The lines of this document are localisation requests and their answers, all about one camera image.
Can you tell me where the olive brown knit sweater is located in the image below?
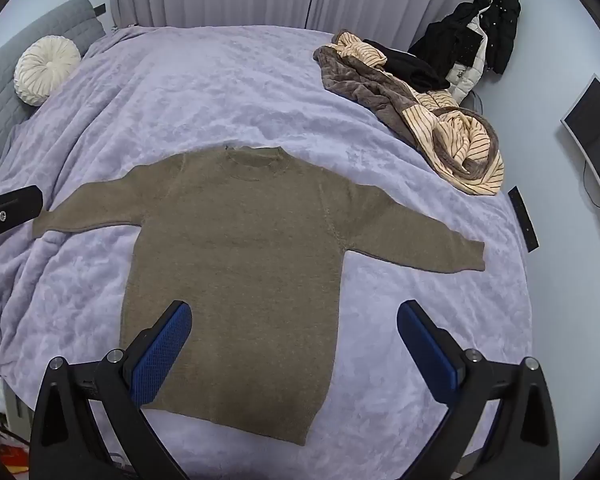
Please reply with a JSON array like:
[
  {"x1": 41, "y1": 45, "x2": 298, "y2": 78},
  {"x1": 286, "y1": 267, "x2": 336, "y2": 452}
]
[{"x1": 33, "y1": 148, "x2": 486, "y2": 445}]

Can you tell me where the grey quilted headboard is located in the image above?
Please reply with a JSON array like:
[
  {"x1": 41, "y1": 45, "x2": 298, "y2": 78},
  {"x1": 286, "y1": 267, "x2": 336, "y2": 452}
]
[{"x1": 0, "y1": 0, "x2": 107, "y2": 187}]

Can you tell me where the round cream pleated cushion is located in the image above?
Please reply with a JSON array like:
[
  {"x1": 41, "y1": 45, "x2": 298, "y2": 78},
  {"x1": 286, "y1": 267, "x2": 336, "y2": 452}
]
[{"x1": 14, "y1": 35, "x2": 82, "y2": 107}]

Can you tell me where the lavender plush bed blanket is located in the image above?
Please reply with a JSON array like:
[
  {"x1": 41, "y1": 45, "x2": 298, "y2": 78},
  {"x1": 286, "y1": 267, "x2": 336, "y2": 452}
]
[{"x1": 0, "y1": 26, "x2": 531, "y2": 479}]

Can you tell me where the black bar at bed edge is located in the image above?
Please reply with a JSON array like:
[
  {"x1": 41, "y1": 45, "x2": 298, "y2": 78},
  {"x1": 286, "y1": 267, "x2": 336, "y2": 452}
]
[{"x1": 508, "y1": 186, "x2": 540, "y2": 252}]

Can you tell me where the brown striped fleece robe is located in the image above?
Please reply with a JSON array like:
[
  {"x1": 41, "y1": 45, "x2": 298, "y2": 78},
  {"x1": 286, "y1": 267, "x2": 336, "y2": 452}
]
[{"x1": 313, "y1": 30, "x2": 505, "y2": 196}]

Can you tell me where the black garment on bed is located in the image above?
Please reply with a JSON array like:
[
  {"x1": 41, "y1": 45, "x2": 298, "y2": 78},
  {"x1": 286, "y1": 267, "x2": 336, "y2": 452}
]
[{"x1": 365, "y1": 39, "x2": 450, "y2": 92}]

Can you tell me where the black white hanging jacket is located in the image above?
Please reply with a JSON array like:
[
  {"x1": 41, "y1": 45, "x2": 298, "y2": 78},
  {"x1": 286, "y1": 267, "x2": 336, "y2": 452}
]
[{"x1": 410, "y1": 0, "x2": 521, "y2": 102}]

